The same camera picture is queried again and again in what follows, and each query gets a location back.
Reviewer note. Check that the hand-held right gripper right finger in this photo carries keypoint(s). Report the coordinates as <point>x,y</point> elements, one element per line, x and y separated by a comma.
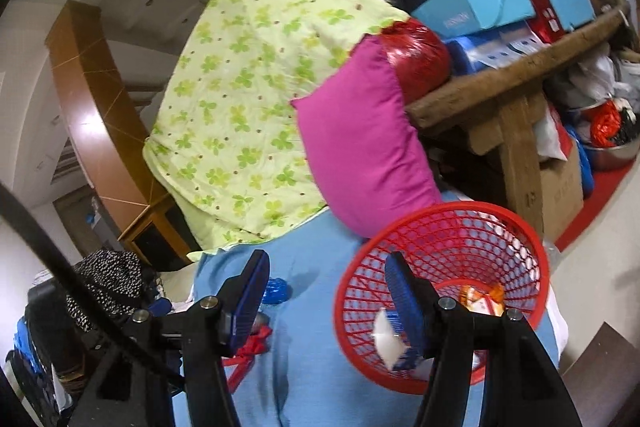
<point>407,307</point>

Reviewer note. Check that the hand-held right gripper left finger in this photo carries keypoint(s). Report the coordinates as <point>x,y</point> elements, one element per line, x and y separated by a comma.
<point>247,302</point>

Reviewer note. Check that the red plastic mesh basket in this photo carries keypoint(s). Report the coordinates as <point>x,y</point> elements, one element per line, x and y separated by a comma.
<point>342,307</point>

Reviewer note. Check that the blue plastic bottle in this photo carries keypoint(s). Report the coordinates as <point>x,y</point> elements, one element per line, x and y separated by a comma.
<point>277,291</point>

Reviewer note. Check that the white crumpled tissue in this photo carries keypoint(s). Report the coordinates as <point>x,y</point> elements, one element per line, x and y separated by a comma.
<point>387,337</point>

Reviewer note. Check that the red plastic ribbon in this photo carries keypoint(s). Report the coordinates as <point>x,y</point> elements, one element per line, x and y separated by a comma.
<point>252,347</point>

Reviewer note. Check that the orange snack wrapper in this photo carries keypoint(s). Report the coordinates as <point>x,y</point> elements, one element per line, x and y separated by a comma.
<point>480,299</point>

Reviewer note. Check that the blue blanket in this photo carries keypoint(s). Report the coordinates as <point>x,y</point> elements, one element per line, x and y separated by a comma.
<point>310,357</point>

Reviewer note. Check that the black polka dot cloth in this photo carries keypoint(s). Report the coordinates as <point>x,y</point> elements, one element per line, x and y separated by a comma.
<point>107,277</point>

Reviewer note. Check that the magenta pillow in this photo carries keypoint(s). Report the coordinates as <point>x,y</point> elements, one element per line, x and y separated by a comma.
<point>360,142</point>

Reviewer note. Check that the cardboard box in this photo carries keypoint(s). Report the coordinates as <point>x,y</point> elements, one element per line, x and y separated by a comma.
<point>560,192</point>

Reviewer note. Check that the black suitcase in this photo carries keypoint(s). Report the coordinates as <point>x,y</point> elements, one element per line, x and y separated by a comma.
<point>45,307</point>

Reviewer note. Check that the brown wooden board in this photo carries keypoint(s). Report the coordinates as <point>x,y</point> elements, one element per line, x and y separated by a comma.
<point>610,372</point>

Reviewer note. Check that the green clover print blanket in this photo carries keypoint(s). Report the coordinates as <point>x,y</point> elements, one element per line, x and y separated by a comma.
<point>240,82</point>

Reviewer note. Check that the blue plastic bag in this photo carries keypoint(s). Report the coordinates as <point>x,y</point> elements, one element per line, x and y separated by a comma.
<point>585,167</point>

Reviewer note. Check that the red mat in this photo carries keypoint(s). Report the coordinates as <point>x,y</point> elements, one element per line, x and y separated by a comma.
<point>610,192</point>

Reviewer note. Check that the rough wooden bench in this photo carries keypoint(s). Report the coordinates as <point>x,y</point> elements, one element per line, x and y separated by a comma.
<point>500,82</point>

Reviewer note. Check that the red foil bag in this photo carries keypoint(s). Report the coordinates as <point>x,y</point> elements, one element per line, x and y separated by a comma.
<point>420,57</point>

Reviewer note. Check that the metal basin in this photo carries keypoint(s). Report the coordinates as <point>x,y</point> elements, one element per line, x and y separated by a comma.
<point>610,157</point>

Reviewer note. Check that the blue and white packets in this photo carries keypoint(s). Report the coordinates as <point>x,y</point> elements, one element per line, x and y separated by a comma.
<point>475,52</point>

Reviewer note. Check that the red plastic bag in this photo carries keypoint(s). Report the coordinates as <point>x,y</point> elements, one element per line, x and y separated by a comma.
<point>605,124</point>

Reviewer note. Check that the curved wooden headboard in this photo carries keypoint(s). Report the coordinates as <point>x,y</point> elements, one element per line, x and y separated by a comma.
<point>85,82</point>

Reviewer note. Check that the small light blue box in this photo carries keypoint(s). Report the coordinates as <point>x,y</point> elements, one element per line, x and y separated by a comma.
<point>475,2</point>

